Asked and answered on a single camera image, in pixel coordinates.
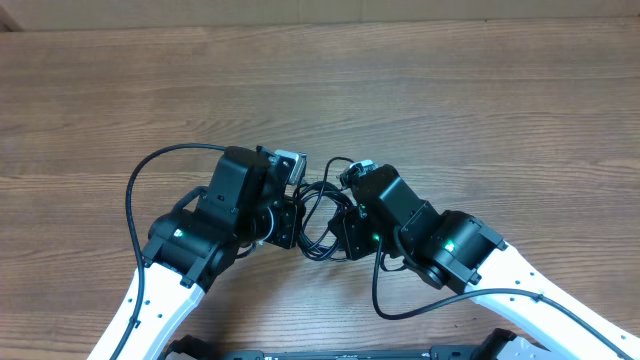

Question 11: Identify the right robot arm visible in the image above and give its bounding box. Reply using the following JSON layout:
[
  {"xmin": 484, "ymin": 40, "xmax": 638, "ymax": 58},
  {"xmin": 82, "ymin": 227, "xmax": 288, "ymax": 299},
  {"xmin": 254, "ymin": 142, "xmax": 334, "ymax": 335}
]
[{"xmin": 329, "ymin": 160, "xmax": 639, "ymax": 359}]

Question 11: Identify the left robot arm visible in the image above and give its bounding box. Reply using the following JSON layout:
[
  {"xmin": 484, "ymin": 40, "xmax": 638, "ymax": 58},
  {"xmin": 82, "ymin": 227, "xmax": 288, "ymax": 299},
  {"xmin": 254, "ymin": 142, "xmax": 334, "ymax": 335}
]
[{"xmin": 90, "ymin": 146, "xmax": 306, "ymax": 359}]

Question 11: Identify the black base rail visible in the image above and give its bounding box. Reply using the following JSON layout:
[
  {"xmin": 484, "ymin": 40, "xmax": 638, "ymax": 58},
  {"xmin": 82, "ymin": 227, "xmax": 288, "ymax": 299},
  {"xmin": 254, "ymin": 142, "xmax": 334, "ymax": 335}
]
[{"xmin": 219, "ymin": 345, "xmax": 477, "ymax": 360}]

